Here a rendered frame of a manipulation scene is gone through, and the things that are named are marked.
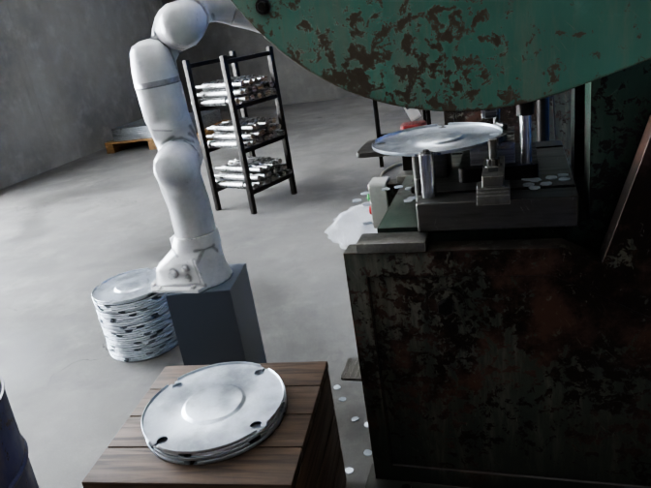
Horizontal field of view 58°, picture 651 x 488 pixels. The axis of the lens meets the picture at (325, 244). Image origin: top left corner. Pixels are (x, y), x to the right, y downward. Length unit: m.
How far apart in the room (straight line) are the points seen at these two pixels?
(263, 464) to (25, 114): 5.88
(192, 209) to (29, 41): 5.55
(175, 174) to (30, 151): 5.30
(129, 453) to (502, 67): 0.95
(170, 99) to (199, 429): 0.77
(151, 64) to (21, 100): 5.27
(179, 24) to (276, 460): 0.95
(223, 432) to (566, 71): 0.84
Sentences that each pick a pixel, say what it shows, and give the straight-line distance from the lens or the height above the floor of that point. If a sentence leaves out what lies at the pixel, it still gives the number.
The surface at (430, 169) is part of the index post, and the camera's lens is 1.20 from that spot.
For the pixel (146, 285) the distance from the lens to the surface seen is 2.30.
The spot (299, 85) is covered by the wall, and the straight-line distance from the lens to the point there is 8.46.
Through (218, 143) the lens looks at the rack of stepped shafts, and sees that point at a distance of 3.77.
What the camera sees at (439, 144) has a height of 0.78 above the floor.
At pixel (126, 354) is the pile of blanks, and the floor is 0.03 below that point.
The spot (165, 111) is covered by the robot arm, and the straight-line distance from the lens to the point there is 1.51.
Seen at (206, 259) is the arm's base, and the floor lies 0.52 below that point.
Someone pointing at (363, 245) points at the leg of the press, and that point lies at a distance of 1.19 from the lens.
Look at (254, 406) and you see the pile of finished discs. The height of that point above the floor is 0.38.
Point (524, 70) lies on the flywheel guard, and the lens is 0.87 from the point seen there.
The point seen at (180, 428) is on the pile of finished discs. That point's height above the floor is 0.38.
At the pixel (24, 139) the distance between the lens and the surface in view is 6.68.
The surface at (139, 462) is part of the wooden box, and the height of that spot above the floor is 0.35.
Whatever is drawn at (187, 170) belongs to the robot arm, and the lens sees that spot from 1.46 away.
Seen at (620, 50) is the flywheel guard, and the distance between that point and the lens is 0.88.
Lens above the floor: 1.07
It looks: 21 degrees down
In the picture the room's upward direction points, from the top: 9 degrees counter-clockwise
